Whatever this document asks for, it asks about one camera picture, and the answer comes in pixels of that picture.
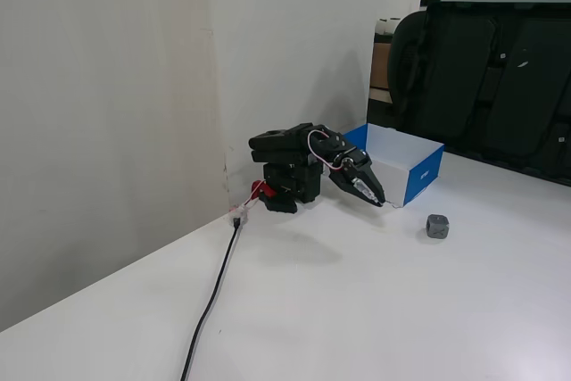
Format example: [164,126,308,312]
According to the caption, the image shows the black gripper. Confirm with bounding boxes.
[321,129,385,209]

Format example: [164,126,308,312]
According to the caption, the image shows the gray block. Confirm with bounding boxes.
[424,213,451,240]

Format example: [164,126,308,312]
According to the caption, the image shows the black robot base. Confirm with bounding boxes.
[261,161,324,214]

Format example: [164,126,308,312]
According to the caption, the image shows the blue and white cardboard box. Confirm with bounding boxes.
[343,122,446,209]

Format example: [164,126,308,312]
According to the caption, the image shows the brown cardboard box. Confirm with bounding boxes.
[369,42,393,92]

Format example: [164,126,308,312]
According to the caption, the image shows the red clamp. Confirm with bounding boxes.
[250,179,274,202]

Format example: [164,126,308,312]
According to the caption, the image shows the white connector board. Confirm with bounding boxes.
[225,204,250,227]

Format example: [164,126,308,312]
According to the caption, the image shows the black office chair back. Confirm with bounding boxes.
[386,10,430,131]

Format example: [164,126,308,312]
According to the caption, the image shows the white containers on shelf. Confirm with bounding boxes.
[374,18,401,37]

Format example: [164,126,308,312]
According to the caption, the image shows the red and white arm wire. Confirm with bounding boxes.
[305,129,340,169]

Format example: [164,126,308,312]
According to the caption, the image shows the black power cable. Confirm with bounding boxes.
[179,216,244,381]

